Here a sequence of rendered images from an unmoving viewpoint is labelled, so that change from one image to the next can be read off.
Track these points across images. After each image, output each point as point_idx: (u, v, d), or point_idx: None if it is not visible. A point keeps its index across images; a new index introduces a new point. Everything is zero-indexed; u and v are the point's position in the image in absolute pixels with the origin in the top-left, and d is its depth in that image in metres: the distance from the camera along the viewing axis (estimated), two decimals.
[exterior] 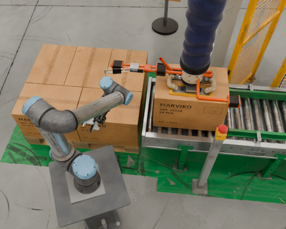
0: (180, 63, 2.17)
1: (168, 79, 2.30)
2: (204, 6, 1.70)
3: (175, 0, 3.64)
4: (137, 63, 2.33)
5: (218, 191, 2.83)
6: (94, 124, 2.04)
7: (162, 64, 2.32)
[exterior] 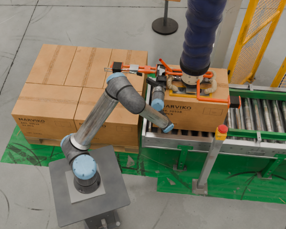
0: (180, 64, 2.17)
1: (168, 80, 2.29)
2: (204, 6, 1.69)
3: (175, 0, 3.64)
4: (136, 64, 2.32)
5: (218, 191, 2.83)
6: (158, 70, 2.23)
7: (162, 66, 2.31)
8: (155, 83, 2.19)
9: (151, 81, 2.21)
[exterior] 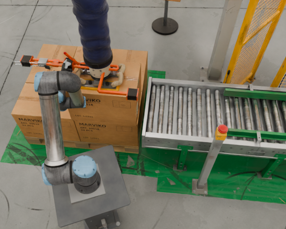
0: (83, 57, 2.22)
1: (76, 73, 2.34)
2: None
3: (175, 0, 3.64)
4: (46, 58, 2.36)
5: (218, 191, 2.83)
6: (63, 63, 2.28)
7: (70, 59, 2.36)
8: None
9: None
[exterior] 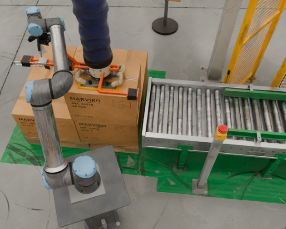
0: (83, 57, 2.22)
1: (76, 73, 2.34)
2: None
3: (175, 0, 3.64)
4: (46, 58, 2.36)
5: (218, 191, 2.83)
6: None
7: (70, 59, 2.36)
8: None
9: None
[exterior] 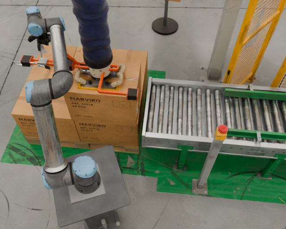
0: (83, 57, 2.22)
1: (76, 73, 2.34)
2: None
3: (175, 0, 3.64)
4: (46, 58, 2.36)
5: (218, 191, 2.83)
6: None
7: (70, 59, 2.36)
8: None
9: None
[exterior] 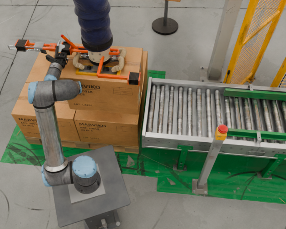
0: (81, 40, 2.08)
1: (74, 58, 2.21)
2: None
3: (175, 0, 3.64)
4: (42, 42, 2.23)
5: (218, 191, 2.83)
6: (57, 46, 2.12)
7: (68, 43, 2.22)
8: (53, 60, 2.10)
9: (50, 58, 2.12)
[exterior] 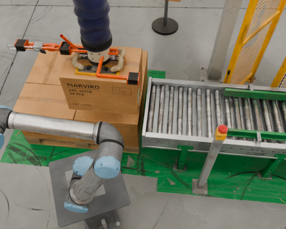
0: (81, 39, 2.08)
1: (73, 58, 2.21)
2: None
3: (175, 0, 3.64)
4: (41, 42, 2.23)
5: (218, 191, 2.83)
6: None
7: (67, 43, 2.22)
8: None
9: None
